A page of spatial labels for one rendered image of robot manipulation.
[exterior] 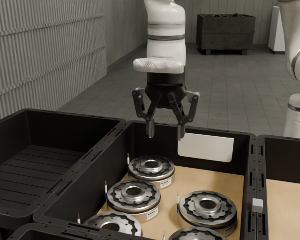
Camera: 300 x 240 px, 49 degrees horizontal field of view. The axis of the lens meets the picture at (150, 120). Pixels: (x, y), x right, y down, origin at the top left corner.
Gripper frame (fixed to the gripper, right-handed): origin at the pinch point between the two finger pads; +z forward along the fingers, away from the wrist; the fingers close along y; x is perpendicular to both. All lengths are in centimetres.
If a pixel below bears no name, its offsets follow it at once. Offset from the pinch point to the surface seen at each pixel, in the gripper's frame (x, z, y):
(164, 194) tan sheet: 5.8, 11.6, -1.3
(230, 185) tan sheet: -1.3, 11.8, -14.1
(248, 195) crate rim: 16.9, 1.6, -17.0
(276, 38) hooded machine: -682, 70, -75
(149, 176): 5.0, 8.4, 2.1
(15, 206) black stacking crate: 17.5, 11.4, 25.7
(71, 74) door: -287, 67, 185
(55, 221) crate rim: 30.4, 1.2, 8.0
